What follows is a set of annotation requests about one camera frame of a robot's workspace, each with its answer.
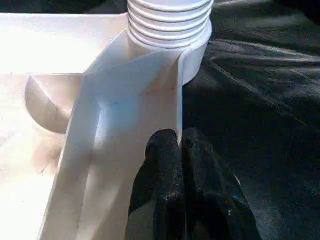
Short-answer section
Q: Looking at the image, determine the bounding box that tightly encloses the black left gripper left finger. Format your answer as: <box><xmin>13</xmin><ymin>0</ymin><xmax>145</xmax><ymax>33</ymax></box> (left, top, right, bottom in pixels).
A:
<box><xmin>127</xmin><ymin>128</ymin><xmax>187</xmax><ymax>240</ymax></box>

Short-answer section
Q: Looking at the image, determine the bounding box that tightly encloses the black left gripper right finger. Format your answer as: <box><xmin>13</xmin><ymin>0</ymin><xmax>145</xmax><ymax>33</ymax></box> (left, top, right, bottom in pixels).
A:
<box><xmin>180</xmin><ymin>126</ymin><xmax>258</xmax><ymax>240</ymax></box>

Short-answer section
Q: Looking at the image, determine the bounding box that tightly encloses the white plastic table leg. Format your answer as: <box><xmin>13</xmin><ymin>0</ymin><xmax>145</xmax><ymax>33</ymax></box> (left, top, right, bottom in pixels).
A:
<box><xmin>126</xmin><ymin>0</ymin><xmax>213</xmax><ymax>49</ymax></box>

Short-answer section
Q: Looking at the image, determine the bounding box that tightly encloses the white plastic table top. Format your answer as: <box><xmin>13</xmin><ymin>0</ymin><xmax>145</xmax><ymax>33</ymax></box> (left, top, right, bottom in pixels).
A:
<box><xmin>0</xmin><ymin>12</ymin><xmax>213</xmax><ymax>240</ymax></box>

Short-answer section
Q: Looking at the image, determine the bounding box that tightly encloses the black mat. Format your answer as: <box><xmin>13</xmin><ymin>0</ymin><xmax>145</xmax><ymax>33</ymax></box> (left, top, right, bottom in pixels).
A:
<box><xmin>0</xmin><ymin>0</ymin><xmax>320</xmax><ymax>240</ymax></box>

